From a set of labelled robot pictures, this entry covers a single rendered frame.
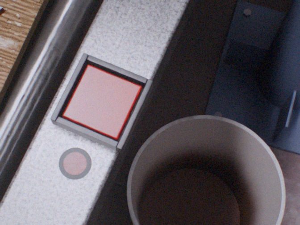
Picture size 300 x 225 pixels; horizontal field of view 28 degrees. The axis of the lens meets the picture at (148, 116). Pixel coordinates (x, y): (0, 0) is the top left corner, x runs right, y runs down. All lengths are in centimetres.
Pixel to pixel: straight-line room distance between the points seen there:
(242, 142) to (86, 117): 69
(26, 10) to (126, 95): 14
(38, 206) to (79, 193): 4
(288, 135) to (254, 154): 35
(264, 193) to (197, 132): 19
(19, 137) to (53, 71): 8
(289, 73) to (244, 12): 33
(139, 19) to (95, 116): 12
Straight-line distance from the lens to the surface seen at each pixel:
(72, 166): 58
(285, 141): 156
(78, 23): 63
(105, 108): 58
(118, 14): 63
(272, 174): 120
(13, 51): 60
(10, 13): 62
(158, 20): 63
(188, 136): 126
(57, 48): 62
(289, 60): 135
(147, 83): 58
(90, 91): 58
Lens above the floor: 148
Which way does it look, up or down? 73 degrees down
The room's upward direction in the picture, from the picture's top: 3 degrees clockwise
